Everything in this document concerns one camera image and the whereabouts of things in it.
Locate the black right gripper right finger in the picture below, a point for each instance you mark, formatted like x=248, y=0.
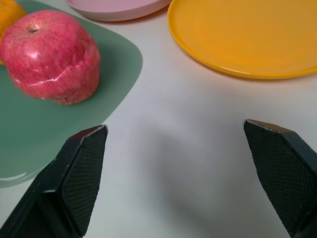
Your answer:
x=280, y=171

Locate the orange fruit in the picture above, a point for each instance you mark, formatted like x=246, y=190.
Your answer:
x=8, y=15

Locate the red apple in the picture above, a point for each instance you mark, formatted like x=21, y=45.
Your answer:
x=52, y=57

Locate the pink round plate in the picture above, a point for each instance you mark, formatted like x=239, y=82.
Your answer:
x=116, y=8

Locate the green square plate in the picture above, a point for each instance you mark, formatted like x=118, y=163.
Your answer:
x=62, y=109

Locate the yellow round plate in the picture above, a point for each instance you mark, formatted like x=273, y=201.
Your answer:
x=247, y=37

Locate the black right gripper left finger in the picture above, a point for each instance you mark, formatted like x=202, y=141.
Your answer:
x=74, y=178

